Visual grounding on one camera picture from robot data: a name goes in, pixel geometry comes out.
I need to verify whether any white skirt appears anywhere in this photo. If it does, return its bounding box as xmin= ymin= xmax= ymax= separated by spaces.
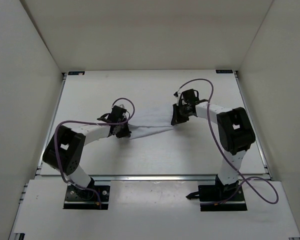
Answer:
xmin=128 ymin=105 xmax=175 ymax=140

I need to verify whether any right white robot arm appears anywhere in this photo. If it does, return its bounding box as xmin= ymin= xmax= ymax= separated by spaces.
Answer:
xmin=171 ymin=89 xmax=256 ymax=200

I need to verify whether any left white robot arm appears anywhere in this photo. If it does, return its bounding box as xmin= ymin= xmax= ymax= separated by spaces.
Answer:
xmin=42 ymin=105 xmax=131 ymax=199

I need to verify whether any right blue corner label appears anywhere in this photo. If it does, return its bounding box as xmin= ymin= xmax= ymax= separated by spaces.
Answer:
xmin=215 ymin=69 xmax=233 ymax=74

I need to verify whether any blue corner label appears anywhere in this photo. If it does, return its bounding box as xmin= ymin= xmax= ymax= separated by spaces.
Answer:
xmin=215 ymin=69 xmax=233 ymax=74
xmin=67 ymin=71 xmax=85 ymax=76

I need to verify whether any left blue corner label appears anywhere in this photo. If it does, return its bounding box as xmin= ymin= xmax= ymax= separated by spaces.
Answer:
xmin=67 ymin=71 xmax=85 ymax=76

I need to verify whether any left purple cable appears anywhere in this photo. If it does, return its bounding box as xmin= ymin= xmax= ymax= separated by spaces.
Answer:
xmin=53 ymin=97 xmax=136 ymax=208

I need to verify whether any purple cable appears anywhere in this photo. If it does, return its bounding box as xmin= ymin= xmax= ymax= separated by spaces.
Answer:
xmin=53 ymin=97 xmax=136 ymax=208
xmin=173 ymin=78 xmax=280 ymax=207

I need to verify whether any aluminium front rail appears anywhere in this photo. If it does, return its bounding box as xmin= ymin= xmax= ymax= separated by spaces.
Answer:
xmin=36 ymin=174 xmax=273 ymax=183

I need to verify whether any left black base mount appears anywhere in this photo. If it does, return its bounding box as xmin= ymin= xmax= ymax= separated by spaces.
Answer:
xmin=63 ymin=183 xmax=111 ymax=210

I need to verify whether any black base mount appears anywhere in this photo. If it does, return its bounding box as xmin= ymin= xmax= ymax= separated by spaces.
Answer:
xmin=186 ymin=185 xmax=248 ymax=212
xmin=63 ymin=183 xmax=111 ymax=210

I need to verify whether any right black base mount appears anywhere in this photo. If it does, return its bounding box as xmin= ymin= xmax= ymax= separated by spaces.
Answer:
xmin=186 ymin=185 xmax=248 ymax=212

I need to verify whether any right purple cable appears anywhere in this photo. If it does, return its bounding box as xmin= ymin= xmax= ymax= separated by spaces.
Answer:
xmin=173 ymin=78 xmax=280 ymax=207

